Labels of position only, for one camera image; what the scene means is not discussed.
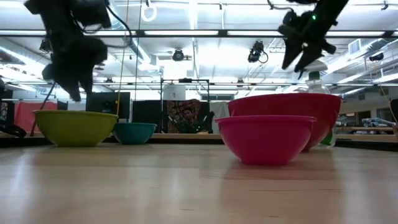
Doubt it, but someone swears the pink plastic bowl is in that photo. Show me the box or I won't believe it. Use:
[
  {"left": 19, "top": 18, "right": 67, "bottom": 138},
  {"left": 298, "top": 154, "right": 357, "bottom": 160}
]
[{"left": 214, "top": 114, "right": 317, "bottom": 166}]

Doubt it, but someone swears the person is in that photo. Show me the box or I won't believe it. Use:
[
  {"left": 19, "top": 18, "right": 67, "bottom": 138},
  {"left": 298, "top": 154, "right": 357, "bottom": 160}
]
[{"left": 174, "top": 107, "right": 215, "bottom": 134}]

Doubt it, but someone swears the red hanging cloth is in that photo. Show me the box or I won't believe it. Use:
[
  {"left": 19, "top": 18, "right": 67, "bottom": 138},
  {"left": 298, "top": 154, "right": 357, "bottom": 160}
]
[{"left": 14, "top": 101, "right": 58, "bottom": 133}]

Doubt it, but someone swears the black horizontal frame bar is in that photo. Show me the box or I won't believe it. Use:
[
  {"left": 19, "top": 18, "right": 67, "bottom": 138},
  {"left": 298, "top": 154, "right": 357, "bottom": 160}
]
[{"left": 0, "top": 29, "right": 398, "bottom": 39}]

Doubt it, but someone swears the black metal frame stand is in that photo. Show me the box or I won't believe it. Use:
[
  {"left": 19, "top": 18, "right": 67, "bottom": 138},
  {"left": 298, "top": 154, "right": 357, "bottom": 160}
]
[{"left": 159, "top": 78, "right": 211, "bottom": 134}]

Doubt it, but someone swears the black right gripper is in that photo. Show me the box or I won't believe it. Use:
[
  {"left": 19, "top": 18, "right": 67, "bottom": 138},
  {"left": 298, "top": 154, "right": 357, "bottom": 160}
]
[{"left": 277, "top": 10, "right": 337, "bottom": 73}]

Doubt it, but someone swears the lime green plastic bowl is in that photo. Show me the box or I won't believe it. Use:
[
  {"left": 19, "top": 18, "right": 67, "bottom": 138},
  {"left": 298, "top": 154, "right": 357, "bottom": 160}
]
[{"left": 32, "top": 110, "right": 119, "bottom": 147}]

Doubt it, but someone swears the black computer monitor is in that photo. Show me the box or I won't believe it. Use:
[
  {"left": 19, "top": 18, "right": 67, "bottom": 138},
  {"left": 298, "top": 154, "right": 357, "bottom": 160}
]
[{"left": 85, "top": 91, "right": 131, "bottom": 122}]

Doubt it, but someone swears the white cylindrical barrel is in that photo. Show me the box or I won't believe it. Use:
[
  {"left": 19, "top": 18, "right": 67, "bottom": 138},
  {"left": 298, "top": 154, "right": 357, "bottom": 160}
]
[{"left": 162, "top": 85, "right": 187, "bottom": 101}]

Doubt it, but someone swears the patterned dark cloth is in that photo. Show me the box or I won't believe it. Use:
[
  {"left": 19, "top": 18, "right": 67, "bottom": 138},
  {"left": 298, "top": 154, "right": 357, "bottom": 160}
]
[{"left": 166, "top": 98, "right": 210, "bottom": 134}]

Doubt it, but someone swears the large red plastic bowl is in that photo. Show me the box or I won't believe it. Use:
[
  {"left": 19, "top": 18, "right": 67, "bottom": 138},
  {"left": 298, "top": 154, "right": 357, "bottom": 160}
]
[{"left": 228, "top": 93, "right": 343, "bottom": 153}]

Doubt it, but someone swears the clear spray bottle green cap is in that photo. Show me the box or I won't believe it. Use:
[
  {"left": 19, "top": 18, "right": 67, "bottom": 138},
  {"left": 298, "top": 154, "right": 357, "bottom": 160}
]
[{"left": 304, "top": 70, "right": 337, "bottom": 147}]

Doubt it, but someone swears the black slanted cable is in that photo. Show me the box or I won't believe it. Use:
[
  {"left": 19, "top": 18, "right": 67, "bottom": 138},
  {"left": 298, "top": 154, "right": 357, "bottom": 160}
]
[{"left": 29, "top": 80, "right": 57, "bottom": 138}]

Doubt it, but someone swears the black overhead camera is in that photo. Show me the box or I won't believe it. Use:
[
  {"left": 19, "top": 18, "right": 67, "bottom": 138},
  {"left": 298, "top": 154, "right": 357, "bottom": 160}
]
[{"left": 247, "top": 40, "right": 269, "bottom": 65}]

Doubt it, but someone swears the small teal plastic bowl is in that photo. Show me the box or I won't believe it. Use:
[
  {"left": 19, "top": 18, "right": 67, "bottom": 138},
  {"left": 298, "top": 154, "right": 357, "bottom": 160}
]
[{"left": 112, "top": 122, "right": 158, "bottom": 146}]

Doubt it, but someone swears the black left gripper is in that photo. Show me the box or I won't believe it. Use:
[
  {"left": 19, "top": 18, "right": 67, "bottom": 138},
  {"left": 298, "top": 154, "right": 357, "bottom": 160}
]
[{"left": 42, "top": 26, "right": 109, "bottom": 102}]

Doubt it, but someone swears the white hanging ring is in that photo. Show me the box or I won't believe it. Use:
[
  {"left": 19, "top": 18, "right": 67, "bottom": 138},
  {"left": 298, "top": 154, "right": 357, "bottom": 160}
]
[{"left": 141, "top": 2, "right": 157, "bottom": 23}]

